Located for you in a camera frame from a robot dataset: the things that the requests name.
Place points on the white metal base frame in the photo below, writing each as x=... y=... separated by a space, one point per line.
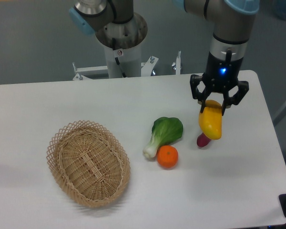
x=102 y=72

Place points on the green bok choy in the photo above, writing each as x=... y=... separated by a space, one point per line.
x=165 y=130

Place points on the orange tangerine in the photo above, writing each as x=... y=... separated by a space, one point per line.
x=167 y=156

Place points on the yellow mango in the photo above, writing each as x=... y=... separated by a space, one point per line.
x=210 y=120

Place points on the woven wicker basket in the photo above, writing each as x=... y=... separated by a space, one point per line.
x=88 y=163

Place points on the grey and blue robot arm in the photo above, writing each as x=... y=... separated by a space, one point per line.
x=233 y=21

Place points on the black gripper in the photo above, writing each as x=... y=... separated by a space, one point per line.
x=219 y=77

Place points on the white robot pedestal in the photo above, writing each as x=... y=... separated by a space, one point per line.
x=122 y=46

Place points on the purple sweet potato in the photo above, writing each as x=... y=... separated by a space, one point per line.
x=203 y=140

